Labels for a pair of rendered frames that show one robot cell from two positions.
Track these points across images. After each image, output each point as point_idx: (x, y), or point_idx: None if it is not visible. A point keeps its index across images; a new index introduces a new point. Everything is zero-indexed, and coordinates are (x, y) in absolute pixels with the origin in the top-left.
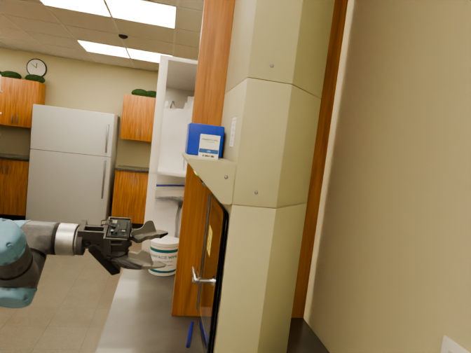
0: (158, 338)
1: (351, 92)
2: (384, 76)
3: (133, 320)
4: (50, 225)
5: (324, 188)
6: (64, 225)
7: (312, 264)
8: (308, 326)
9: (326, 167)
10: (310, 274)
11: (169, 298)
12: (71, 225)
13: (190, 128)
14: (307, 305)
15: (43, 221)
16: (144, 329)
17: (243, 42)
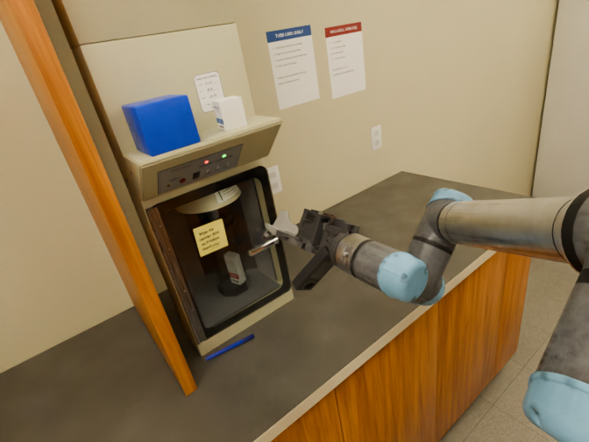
0: (254, 364)
1: (48, 34)
2: None
3: (233, 413)
4: (376, 242)
5: (67, 171)
6: (363, 237)
7: (102, 260)
8: (159, 293)
9: (51, 144)
10: (107, 271)
11: (145, 425)
12: (356, 235)
13: (189, 103)
14: (124, 297)
15: (377, 250)
16: (246, 388)
17: None
